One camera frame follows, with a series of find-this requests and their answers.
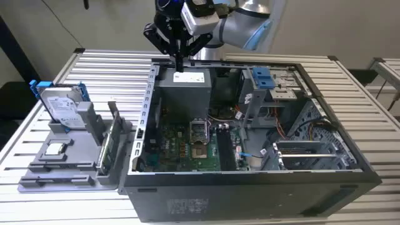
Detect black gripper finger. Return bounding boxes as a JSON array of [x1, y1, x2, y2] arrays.
[[143, 22, 180, 72], [180, 32, 215, 72]]

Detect black RAM slot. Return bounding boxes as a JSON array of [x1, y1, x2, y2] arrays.
[[220, 127, 231, 171], [223, 127, 234, 171], [218, 127, 227, 171]]

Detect blue plastic drive latch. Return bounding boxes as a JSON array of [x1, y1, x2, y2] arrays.
[[251, 67, 276, 90]]

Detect grey power supply unit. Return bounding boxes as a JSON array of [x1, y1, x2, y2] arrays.
[[155, 67, 214, 118]]

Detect grey metal drive cage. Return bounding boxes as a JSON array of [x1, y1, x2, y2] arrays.
[[238, 66, 314, 128]]

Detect metal socket cover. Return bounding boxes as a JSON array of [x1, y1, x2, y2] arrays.
[[190, 120, 211, 144]]

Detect blue disk carrier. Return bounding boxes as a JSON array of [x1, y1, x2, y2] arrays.
[[30, 79, 94, 133]]

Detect silver hard disk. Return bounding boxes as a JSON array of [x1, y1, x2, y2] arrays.
[[39, 88, 88, 129]]

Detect green motherboard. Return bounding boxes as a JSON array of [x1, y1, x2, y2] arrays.
[[146, 103, 251, 173]]

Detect CPU socket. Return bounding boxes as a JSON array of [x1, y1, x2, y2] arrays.
[[191, 143, 210, 160]]

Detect black rectangular panel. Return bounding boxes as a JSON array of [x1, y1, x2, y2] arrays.
[[348, 68, 379, 88]]

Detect grey parts rack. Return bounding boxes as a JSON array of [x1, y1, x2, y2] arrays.
[[18, 100, 140, 194]]

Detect silver CPU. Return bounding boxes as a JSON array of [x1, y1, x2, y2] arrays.
[[44, 143, 67, 156]]

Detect grey metal disk bay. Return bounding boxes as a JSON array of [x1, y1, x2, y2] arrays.
[[260, 140, 359, 171]]

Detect metal slat side table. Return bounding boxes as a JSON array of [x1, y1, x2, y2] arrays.
[[364, 57, 400, 113]]

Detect black PC case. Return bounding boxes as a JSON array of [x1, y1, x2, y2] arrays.
[[118, 57, 384, 223]]

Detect white yellow PSU wire bundle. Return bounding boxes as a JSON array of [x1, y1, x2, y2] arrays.
[[207, 111, 235, 124]]

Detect wire locking lever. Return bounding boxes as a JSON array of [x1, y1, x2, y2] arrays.
[[204, 118, 214, 145]]

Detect orange red drive wires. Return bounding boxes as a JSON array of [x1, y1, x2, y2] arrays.
[[270, 106, 287, 140]]

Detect yellow black side wires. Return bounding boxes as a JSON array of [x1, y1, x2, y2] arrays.
[[295, 118, 340, 141]]

